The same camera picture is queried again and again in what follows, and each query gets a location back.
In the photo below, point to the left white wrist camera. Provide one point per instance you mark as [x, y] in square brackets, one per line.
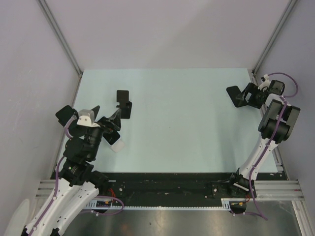
[86, 118]

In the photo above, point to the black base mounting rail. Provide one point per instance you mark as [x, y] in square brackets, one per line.
[175, 190]

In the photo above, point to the light blue cased smartphone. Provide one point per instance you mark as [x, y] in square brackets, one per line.
[112, 137]

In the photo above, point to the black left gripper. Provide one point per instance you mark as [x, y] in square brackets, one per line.
[115, 119]

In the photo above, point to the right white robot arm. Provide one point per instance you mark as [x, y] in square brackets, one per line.
[275, 127]

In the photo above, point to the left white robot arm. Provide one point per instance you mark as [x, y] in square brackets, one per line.
[76, 181]

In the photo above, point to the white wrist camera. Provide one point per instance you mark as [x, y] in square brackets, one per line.
[265, 82]
[86, 118]

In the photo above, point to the black folding phone stand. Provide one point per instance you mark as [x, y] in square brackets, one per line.
[122, 98]

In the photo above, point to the aluminium corner post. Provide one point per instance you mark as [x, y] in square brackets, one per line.
[47, 12]
[275, 34]

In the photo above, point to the black round-base phone holder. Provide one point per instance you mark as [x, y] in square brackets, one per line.
[65, 114]

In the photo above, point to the left aluminium corner post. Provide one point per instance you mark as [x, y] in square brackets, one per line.
[47, 12]

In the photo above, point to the black smartphone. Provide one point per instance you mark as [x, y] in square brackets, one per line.
[232, 92]

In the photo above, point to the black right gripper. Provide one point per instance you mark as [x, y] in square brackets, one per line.
[253, 89]

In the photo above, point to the white phone stand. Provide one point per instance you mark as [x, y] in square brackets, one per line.
[118, 146]

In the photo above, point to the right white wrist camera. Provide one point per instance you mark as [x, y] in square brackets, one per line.
[265, 82]

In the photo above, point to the right aluminium corner post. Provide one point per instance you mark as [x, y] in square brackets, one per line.
[275, 34]

